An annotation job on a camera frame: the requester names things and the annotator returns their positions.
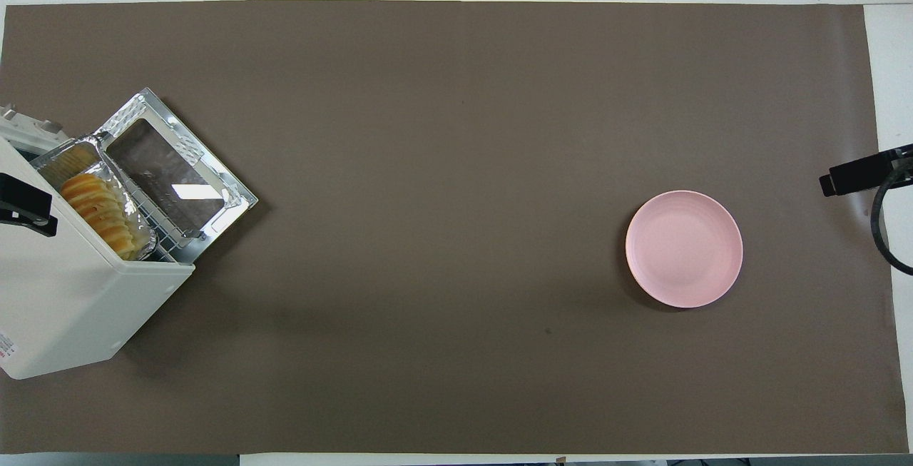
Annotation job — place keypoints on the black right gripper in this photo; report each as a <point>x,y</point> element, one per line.
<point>863,170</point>

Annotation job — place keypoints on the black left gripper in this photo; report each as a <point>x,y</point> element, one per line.
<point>21,202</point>

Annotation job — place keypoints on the aluminium foil tray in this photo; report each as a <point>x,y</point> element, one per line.
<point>64,159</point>

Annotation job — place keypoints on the yellow spiral bread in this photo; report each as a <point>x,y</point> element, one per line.
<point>96,209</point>

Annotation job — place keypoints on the large cream oven knob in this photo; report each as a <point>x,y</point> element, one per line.
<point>48,125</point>

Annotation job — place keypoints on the small cream oven knob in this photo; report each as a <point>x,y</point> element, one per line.
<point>8,111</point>

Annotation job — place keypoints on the cream toaster oven housing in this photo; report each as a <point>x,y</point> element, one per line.
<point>64,309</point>

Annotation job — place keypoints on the glass oven door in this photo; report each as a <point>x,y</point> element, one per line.
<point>164,166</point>

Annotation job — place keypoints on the pink round plate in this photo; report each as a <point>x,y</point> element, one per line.
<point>685,248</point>

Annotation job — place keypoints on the brown table mat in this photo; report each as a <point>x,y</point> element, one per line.
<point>442,166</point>

